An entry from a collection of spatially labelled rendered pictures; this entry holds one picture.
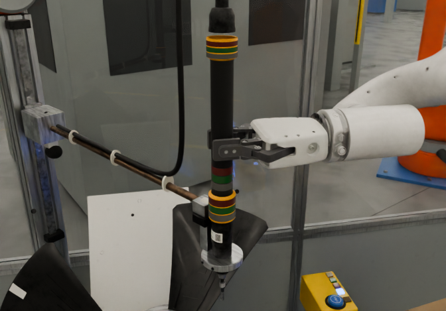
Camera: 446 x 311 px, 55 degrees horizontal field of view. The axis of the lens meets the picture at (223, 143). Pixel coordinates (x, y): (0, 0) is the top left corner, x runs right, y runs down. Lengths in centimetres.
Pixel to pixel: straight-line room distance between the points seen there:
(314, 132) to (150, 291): 65
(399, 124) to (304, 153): 16
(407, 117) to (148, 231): 69
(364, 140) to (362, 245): 118
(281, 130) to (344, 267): 127
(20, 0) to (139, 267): 71
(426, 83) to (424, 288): 148
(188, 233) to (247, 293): 86
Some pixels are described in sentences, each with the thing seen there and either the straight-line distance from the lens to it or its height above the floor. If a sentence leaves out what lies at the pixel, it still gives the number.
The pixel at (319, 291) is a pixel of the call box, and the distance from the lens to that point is 130.
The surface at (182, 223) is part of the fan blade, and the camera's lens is 97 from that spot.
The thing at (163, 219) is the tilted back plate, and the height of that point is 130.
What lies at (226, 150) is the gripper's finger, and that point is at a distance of 62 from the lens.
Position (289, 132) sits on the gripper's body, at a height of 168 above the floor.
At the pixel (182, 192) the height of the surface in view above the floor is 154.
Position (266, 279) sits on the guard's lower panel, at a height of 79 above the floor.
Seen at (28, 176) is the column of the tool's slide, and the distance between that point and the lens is 128.
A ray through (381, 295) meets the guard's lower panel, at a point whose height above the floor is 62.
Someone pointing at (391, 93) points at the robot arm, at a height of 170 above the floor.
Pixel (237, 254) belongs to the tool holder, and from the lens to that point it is 74.
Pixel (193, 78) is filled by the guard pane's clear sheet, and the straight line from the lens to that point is 135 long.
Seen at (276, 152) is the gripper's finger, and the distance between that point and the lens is 61.
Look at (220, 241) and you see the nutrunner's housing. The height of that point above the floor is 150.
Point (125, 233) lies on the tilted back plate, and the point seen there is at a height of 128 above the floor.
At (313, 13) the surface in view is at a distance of 141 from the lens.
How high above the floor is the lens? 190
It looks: 22 degrees down
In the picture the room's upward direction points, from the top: straight up
